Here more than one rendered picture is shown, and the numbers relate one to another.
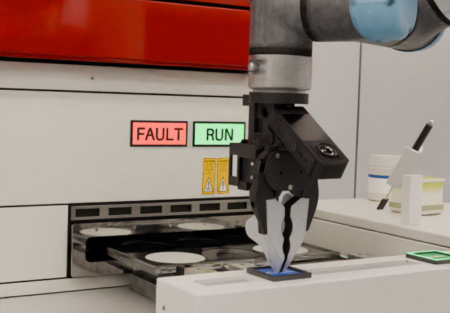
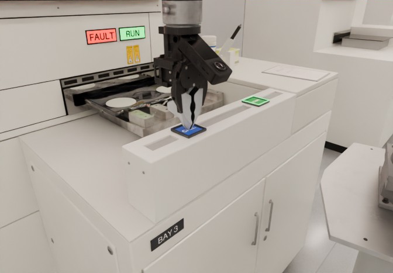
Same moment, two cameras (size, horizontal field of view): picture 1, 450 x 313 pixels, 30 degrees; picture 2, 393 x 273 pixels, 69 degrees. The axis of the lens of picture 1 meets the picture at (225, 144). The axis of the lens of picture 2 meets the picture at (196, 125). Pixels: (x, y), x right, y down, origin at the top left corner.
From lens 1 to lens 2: 0.44 m
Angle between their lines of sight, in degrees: 25
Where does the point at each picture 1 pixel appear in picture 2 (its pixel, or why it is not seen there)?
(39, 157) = (36, 56)
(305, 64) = (199, 7)
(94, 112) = (63, 27)
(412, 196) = (230, 62)
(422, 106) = (204, 3)
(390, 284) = (242, 124)
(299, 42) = not seen: outside the picture
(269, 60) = (178, 5)
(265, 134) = (176, 52)
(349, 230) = not seen: hidden behind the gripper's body
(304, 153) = (206, 68)
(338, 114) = not seen: hidden behind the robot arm
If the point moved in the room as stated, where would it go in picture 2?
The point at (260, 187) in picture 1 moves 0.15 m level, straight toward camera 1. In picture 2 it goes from (178, 87) to (192, 117)
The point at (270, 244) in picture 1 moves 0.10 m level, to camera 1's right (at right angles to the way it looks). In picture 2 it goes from (184, 118) to (230, 114)
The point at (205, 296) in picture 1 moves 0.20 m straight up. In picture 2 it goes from (155, 162) to (148, 47)
